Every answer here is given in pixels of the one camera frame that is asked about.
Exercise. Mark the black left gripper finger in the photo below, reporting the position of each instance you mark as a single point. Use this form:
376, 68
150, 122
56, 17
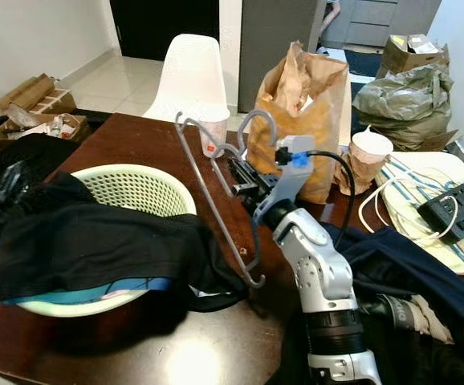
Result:
18, 184

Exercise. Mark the grey plastic clothes hanger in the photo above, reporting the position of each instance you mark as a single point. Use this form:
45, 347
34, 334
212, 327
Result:
256, 111

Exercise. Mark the black Petronas t-shirt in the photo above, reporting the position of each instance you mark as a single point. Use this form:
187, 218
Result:
103, 249

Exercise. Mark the navy t-shirt gold print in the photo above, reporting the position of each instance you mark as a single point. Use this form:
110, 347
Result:
409, 273

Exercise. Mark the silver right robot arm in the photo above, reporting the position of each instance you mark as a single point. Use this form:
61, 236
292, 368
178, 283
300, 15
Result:
328, 281

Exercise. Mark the black cloth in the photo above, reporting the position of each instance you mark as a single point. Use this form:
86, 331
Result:
23, 152

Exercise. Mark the paper cup red logo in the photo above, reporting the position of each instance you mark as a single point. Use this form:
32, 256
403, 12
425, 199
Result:
216, 128

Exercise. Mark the open cardboard box with clutter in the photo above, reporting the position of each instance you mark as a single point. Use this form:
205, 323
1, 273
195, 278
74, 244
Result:
55, 128

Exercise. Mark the brown cardboard box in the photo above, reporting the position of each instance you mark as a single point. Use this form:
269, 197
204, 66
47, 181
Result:
35, 95
404, 56

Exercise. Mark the brown paper bag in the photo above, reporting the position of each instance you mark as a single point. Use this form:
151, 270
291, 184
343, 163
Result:
304, 88

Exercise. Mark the pale green laundry basket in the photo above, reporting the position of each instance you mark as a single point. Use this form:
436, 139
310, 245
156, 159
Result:
136, 188

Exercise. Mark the white plastic chair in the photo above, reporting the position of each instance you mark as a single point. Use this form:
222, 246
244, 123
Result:
188, 76

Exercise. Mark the white lidded paper cup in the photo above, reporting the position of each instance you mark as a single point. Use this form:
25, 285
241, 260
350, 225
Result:
372, 146

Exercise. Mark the cream bag blue lines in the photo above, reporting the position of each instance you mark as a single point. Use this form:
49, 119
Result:
417, 164

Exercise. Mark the grey green garbage bag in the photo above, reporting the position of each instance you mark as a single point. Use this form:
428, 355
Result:
400, 104

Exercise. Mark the person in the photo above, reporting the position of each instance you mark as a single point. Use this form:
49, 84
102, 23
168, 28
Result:
330, 12

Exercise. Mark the black power strip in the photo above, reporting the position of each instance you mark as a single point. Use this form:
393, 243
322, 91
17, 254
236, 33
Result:
453, 207

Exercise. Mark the grey panel door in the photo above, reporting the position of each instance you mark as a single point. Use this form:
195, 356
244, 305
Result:
376, 16

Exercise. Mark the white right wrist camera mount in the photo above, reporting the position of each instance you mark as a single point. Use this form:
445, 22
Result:
296, 148

